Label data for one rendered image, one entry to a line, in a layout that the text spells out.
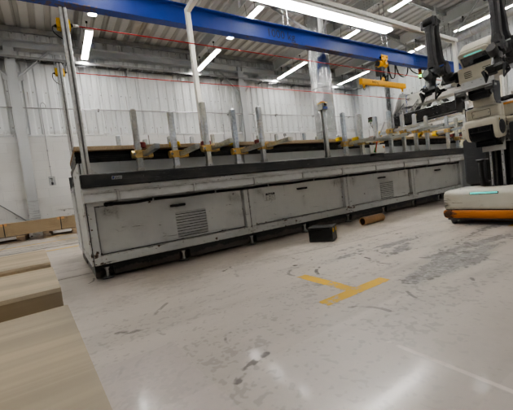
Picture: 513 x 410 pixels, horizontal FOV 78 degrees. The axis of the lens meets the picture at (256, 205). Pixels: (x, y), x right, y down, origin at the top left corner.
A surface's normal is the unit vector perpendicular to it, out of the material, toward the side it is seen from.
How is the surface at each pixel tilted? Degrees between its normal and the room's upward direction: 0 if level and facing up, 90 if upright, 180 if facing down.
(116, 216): 90
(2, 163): 90
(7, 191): 90
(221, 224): 91
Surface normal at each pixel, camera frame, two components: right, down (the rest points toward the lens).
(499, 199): -0.84, 0.13
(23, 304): 0.58, -0.02
